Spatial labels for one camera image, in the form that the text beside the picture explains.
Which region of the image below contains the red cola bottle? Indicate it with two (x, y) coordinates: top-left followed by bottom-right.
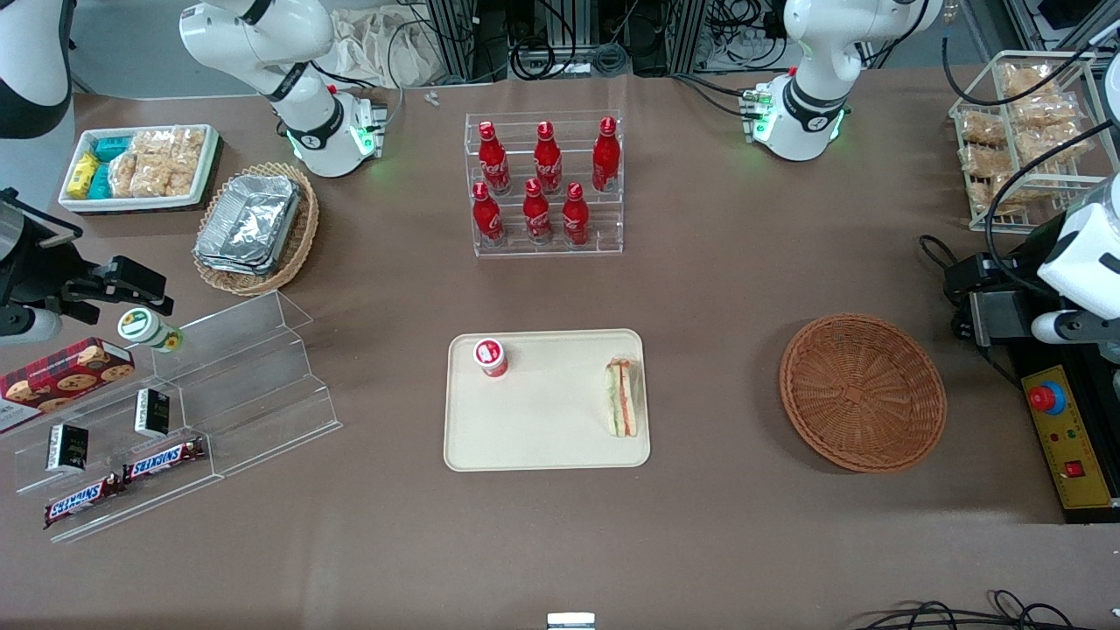
(523, 178), (554, 245)
(479, 121), (511, 195)
(562, 182), (590, 247)
(592, 116), (620, 193)
(535, 122), (563, 195)
(472, 182), (505, 248)

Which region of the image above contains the black base cable bundle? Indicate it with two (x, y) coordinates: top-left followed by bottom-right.
(672, 70), (773, 120)

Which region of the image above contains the beige cloth bag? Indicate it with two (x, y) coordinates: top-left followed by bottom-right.
(325, 7), (440, 88)

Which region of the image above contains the red yogurt cup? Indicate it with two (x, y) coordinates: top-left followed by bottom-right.
(473, 338), (510, 378)

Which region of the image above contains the green sunflower yogurt cup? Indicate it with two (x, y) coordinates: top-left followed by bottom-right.
(118, 308), (185, 354)

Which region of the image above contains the white rectangular snack tray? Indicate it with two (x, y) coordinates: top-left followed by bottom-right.
(58, 124), (220, 214)

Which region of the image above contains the clear acrylic stepped shelf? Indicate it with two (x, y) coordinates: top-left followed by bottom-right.
(13, 290), (344, 545)

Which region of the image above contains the oval wicker basket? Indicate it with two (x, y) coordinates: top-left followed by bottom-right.
(192, 162), (319, 298)

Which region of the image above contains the Snickers chocolate bar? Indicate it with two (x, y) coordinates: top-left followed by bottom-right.
(44, 475), (121, 529)
(122, 437), (207, 484)

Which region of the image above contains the black floor cable bundle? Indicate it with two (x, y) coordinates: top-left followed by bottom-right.
(853, 590), (1077, 630)

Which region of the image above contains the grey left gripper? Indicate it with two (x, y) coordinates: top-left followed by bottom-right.
(945, 255), (1044, 347)

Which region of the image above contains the beige plastic tray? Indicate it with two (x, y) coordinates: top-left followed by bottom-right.
(443, 329), (652, 473)

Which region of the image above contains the clear acrylic bottle rack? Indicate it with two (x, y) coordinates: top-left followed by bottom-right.
(464, 110), (625, 257)

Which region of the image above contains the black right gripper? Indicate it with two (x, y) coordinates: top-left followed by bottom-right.
(0, 188), (173, 323)

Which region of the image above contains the red tartan cookie box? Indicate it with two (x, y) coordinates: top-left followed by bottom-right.
(0, 337), (137, 436)

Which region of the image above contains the yellow black emergency stop box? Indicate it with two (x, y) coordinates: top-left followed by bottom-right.
(1006, 350), (1120, 524)

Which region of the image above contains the white wire rack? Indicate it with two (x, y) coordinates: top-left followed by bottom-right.
(949, 50), (1120, 234)

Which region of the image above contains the round wicker basket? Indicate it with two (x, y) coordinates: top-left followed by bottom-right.
(779, 313), (948, 474)

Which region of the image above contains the small black snack box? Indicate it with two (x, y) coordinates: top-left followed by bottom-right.
(46, 423), (90, 474)
(135, 389), (171, 438)

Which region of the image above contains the aluminium foil container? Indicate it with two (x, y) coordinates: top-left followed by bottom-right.
(194, 249), (285, 277)
(196, 174), (303, 263)

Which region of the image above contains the triangle sandwich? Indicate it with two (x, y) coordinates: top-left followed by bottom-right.
(605, 356), (644, 438)

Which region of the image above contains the clear rice cracker bag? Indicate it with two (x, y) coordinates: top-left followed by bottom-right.
(960, 109), (1009, 146)
(969, 175), (1026, 216)
(108, 150), (140, 200)
(1000, 63), (1065, 99)
(1006, 94), (1082, 134)
(960, 144), (1016, 181)
(166, 128), (206, 197)
(1015, 129), (1091, 169)
(131, 130), (172, 199)

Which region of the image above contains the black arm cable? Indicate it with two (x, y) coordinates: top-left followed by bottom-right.
(983, 118), (1120, 294)
(941, 22), (1120, 108)

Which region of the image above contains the black looped table cable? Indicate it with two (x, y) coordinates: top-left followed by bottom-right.
(919, 234), (965, 294)

